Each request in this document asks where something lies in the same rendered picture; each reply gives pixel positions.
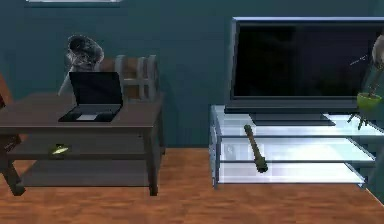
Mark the dark green baseball bat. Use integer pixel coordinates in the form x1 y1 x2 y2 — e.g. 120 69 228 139
243 124 269 174

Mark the house plant in green pot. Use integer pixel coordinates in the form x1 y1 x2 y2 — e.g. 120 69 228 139
346 33 384 131

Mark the glass television stand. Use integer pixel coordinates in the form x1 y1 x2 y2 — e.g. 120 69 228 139
209 104 384 190

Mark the brown wooden crate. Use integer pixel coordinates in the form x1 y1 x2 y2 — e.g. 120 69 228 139
98 54 159 101

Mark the dark brown low table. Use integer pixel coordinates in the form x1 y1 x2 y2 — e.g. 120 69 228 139
0 92 167 197

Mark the large black television set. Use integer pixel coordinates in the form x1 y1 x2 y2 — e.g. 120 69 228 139
224 16 384 127

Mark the small yellow-green flat object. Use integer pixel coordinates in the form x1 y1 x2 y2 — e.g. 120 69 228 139
49 143 71 156

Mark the black open laptop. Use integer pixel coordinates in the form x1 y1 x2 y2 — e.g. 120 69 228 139
58 71 124 123

